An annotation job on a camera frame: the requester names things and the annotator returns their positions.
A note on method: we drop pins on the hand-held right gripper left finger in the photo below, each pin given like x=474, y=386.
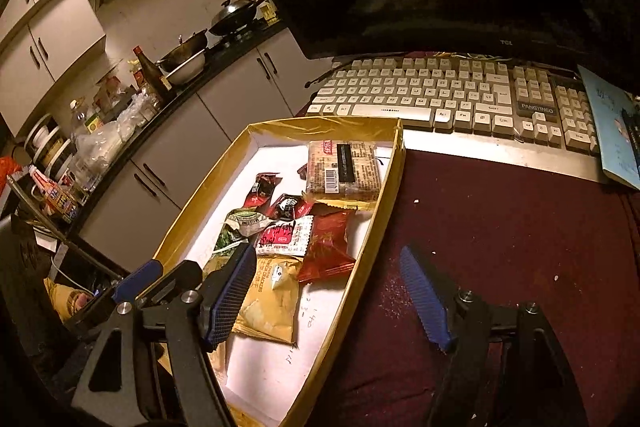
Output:
x=230, y=292

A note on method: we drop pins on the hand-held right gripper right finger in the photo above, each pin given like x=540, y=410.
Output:
x=425, y=302

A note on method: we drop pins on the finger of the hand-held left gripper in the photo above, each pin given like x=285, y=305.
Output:
x=175, y=279
x=135, y=279

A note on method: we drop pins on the yellow chips packet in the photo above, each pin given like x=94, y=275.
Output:
x=272, y=302

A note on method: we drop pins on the white red-label snack packet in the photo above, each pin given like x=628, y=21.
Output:
x=287, y=234

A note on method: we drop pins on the golden cardboard box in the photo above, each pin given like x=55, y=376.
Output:
x=280, y=367

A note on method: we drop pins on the red black-label snack packet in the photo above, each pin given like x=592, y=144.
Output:
x=290, y=207

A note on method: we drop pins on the dark red gold-print packet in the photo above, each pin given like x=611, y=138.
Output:
x=325, y=247

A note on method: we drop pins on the brown cracker packet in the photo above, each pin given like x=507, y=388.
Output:
x=345, y=172

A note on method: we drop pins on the maroon blanket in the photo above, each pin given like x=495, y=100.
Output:
x=500, y=257

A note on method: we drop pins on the dark red small packet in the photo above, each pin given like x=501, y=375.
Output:
x=302, y=171
x=262, y=191

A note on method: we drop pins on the colourful label bottle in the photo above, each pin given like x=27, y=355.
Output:
x=57, y=197

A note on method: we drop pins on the clear plastic bags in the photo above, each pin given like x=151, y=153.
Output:
x=115, y=132

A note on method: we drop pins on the plastic oil bottle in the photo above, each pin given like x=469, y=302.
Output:
x=80, y=122

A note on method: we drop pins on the lower kitchen cabinets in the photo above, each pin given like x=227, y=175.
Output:
x=225, y=97

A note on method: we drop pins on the kitchen cabinets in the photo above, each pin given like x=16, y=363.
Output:
x=225, y=97
x=65, y=27

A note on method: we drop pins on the dark glass sauce bottle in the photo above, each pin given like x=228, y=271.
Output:
x=150, y=79

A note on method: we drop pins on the beige keyboard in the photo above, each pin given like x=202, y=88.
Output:
x=425, y=97

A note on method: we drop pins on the metal basin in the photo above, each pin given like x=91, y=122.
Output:
x=187, y=71

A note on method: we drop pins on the black kitchen countertop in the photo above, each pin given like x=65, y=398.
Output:
x=220, y=59

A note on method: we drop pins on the blue notebook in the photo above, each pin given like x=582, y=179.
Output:
x=615, y=132

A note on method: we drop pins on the upper kitchen cabinets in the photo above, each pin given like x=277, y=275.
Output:
x=65, y=27

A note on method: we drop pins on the black wok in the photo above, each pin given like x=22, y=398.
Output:
x=235, y=14

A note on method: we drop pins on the yellow seasoning box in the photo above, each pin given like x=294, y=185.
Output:
x=267, y=11

